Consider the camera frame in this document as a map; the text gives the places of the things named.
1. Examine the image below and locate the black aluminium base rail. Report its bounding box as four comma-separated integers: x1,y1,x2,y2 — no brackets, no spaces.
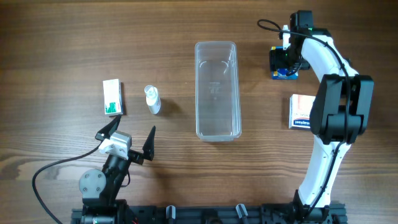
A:
71,203,348,224

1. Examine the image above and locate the small white spray bottle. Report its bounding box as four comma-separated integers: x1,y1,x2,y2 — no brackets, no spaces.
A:
144,85,161,114

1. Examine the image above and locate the white green medicine box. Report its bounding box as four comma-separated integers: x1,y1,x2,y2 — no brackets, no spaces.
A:
103,79,123,116

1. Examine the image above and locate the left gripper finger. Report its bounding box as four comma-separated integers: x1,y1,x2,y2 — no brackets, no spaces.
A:
142,126,156,161
95,114,122,141

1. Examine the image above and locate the blue yellow VapoDrops box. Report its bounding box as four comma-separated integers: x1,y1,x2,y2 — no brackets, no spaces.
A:
271,45,299,80

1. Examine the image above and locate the clear plastic container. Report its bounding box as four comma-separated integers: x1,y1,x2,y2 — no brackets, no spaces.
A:
195,41,242,142

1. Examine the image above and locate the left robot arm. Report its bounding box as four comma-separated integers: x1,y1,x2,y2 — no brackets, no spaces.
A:
79,115,156,224

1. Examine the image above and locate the white Hansaplast box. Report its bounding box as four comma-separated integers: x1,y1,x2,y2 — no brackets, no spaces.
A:
289,94,315,129

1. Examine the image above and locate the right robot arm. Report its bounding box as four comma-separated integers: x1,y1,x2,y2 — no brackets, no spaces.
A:
265,10,374,223

